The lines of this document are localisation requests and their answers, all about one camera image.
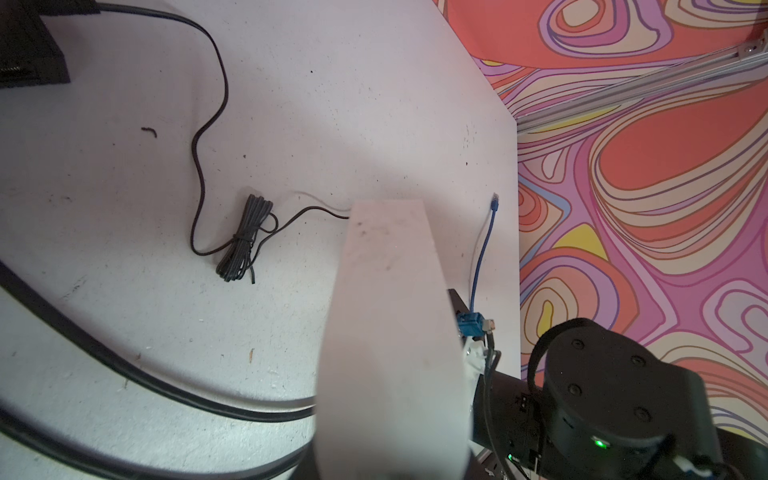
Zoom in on black ethernet cable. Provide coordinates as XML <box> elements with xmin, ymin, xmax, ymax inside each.
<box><xmin>0</xmin><ymin>260</ymin><xmax>316</xmax><ymax>480</ymax></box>

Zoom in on white square router box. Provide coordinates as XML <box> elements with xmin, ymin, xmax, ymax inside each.
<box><xmin>313</xmin><ymin>200</ymin><xmax>471</xmax><ymax>479</ymax></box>

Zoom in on blue ethernet cable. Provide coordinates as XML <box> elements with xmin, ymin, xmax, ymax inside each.
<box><xmin>467</xmin><ymin>193</ymin><xmax>501</xmax><ymax>313</ymax></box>

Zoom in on black network switch box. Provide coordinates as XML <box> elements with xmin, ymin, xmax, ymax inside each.
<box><xmin>1</xmin><ymin>0</ymin><xmax>100</xmax><ymax>89</ymax></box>

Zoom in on aluminium frame struts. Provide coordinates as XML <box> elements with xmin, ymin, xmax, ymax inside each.
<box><xmin>517</xmin><ymin>31</ymin><xmax>767</xmax><ymax>133</ymax></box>

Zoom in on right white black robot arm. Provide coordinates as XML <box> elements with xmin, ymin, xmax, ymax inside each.
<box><xmin>471</xmin><ymin>318</ymin><xmax>767</xmax><ymax>479</ymax></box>

